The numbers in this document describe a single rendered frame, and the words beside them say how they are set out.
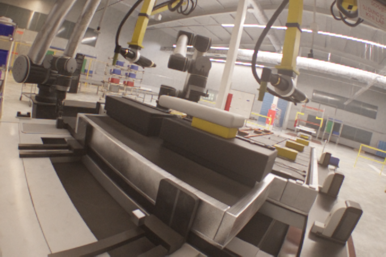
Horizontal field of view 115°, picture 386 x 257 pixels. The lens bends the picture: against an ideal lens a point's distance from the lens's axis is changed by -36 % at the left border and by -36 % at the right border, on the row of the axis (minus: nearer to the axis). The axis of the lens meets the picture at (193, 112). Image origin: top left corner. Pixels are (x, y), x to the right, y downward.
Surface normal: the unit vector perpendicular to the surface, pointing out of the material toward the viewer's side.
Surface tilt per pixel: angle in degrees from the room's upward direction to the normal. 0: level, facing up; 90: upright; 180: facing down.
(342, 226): 90
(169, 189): 90
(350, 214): 90
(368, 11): 90
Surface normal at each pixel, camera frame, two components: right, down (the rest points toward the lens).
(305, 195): -0.59, -0.07
